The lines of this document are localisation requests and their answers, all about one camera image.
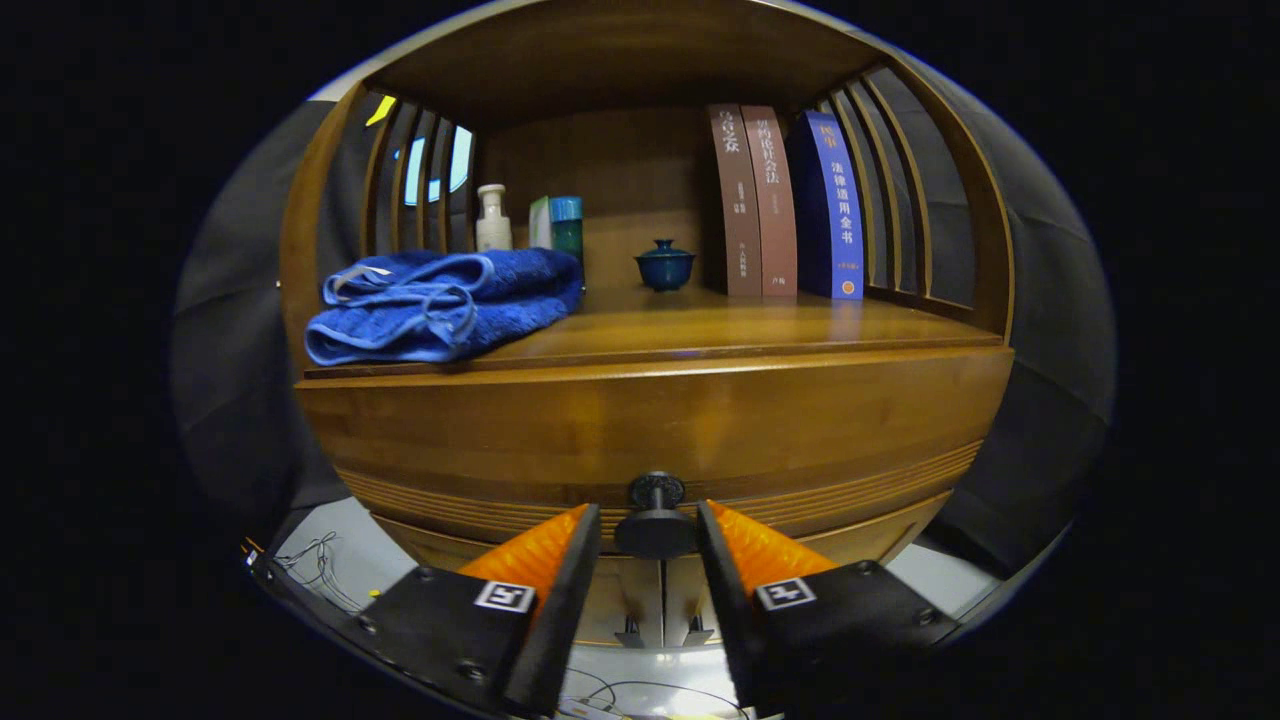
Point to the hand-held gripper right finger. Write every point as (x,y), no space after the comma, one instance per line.
(730,610)

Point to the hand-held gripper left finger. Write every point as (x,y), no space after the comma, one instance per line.
(560,620)

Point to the wooden drawer with black knob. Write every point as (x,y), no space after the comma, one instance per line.
(700,420)

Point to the wooden countertop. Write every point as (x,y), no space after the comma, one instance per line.
(720,325)

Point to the wooden cabinet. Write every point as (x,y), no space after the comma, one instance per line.
(620,60)

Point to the folded blue towel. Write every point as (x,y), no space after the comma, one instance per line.
(440,300)

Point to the blue lidded teacup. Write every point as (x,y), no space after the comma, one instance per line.
(665,270)

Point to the dark brown book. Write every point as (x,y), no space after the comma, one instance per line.
(738,220)

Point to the reddish brown book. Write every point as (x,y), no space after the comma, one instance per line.
(775,220)

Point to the white and green box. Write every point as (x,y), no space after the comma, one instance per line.
(540,225)

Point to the white pump bottle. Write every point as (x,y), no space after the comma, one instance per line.
(493,230)

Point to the blue book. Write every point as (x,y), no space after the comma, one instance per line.
(835,210)

